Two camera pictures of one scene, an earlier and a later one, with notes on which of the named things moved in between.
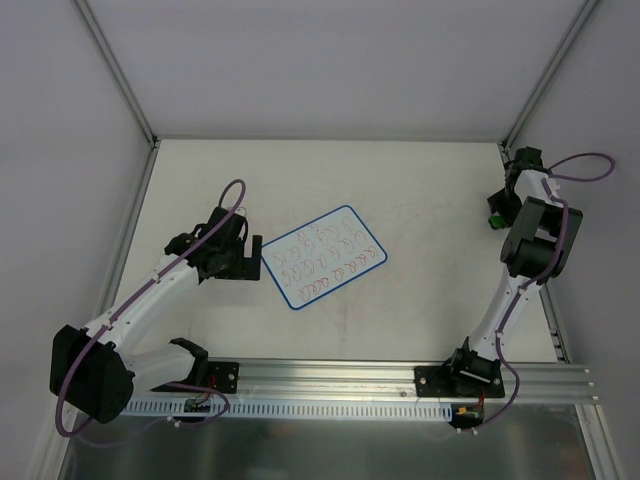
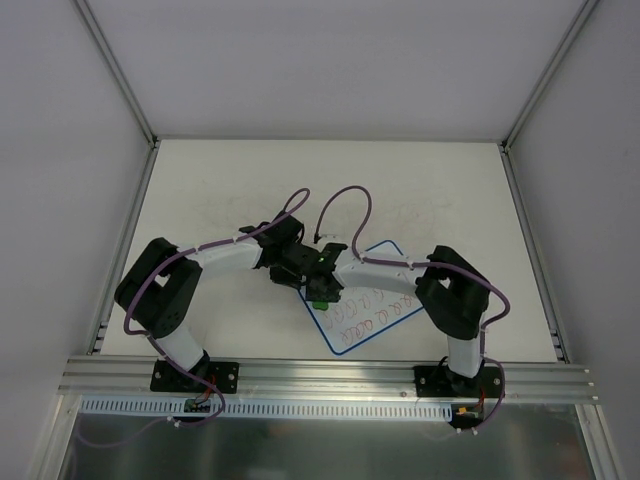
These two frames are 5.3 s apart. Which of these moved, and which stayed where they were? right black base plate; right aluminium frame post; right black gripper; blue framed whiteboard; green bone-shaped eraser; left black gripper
Moved: right black gripper; green bone-shaped eraser; left black gripper; blue framed whiteboard
Stayed: right aluminium frame post; right black base plate
